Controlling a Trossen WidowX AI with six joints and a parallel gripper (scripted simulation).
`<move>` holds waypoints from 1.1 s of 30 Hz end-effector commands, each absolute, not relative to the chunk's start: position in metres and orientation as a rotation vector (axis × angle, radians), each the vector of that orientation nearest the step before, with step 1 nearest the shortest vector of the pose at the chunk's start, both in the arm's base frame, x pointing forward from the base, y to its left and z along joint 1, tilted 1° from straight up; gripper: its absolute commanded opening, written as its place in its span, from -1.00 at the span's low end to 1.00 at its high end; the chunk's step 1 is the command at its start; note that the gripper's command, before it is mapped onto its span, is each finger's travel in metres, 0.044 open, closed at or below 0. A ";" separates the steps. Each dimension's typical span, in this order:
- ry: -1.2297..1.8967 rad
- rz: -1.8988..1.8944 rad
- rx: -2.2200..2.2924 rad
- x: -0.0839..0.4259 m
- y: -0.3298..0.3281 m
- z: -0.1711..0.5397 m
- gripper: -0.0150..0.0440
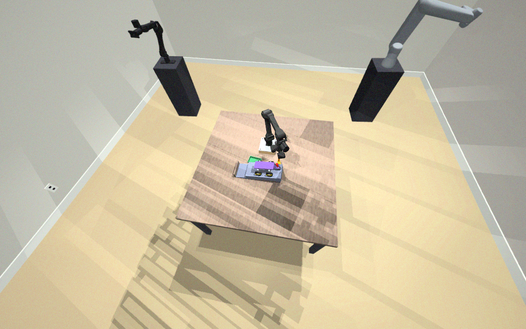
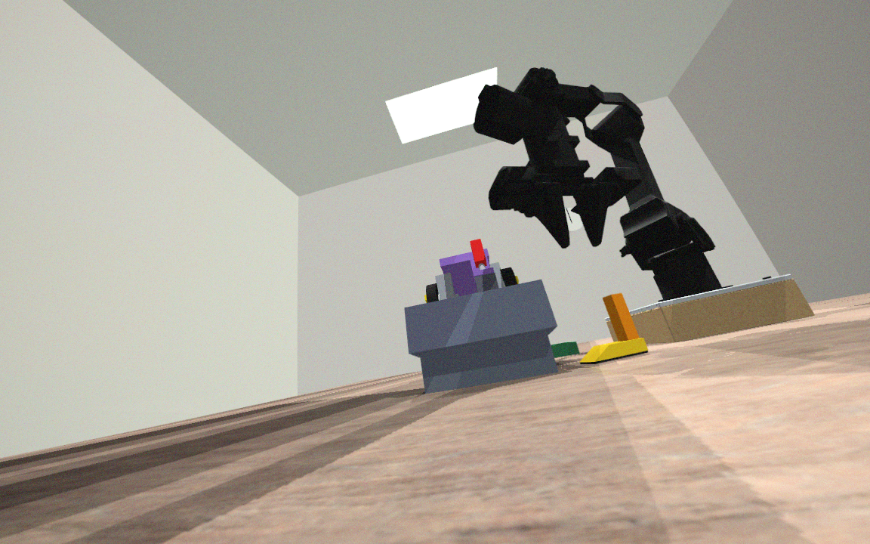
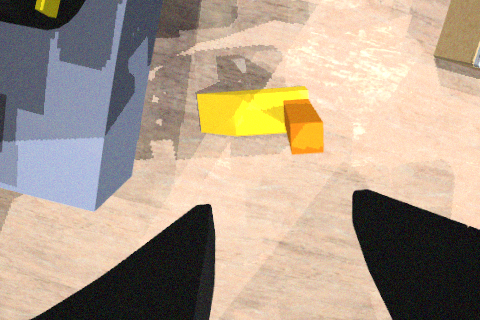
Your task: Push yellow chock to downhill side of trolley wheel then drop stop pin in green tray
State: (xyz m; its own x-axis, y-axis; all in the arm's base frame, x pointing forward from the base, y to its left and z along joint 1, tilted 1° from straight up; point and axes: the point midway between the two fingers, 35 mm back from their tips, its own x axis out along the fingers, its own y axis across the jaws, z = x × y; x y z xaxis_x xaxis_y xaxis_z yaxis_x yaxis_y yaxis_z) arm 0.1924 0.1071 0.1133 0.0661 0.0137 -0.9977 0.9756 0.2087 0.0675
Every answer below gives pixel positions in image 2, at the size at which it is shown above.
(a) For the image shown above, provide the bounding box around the green tray rim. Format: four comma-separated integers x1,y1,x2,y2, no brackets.
551,342,580,358

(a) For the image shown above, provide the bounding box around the red-headed stop pin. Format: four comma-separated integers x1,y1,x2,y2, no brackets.
470,239,487,270

